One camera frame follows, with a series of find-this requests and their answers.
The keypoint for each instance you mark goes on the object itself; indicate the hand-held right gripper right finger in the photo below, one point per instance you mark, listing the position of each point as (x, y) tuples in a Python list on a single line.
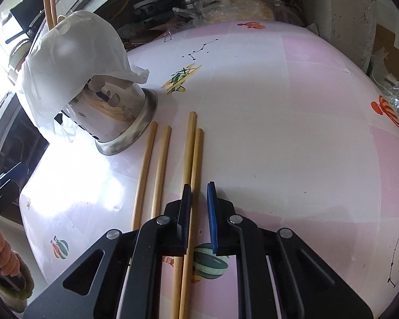
[(213, 216)]

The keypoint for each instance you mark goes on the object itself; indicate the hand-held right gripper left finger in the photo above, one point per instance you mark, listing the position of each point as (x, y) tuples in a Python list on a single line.
[(185, 206)]

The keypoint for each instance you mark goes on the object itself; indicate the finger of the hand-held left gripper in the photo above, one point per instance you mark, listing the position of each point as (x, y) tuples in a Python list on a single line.
[(18, 171), (3, 197)]

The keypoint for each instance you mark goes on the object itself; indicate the wooden chopstick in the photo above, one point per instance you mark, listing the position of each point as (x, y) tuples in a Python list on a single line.
[(54, 6), (189, 153), (145, 166), (196, 166), (161, 166), (48, 3)]

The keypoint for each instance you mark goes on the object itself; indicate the stainless steel utensil holder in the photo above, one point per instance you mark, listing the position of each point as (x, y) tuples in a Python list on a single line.
[(119, 119)]

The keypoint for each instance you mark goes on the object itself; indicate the person's left forearm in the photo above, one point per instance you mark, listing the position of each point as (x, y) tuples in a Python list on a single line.
[(25, 285)]

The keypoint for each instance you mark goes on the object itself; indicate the person's left hand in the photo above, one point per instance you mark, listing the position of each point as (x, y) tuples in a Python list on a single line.
[(5, 252)]

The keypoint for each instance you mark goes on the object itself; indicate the pink printed tablecloth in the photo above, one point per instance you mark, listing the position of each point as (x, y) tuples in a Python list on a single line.
[(286, 123)]

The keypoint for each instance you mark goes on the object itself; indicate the bagged flatbread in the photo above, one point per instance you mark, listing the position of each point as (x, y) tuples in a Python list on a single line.
[(242, 5)]

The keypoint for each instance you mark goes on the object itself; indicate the clear plastic bag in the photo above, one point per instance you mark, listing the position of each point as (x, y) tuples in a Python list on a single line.
[(392, 89)]

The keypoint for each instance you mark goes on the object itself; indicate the cardboard box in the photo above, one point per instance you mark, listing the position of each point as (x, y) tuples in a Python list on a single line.
[(392, 40)]

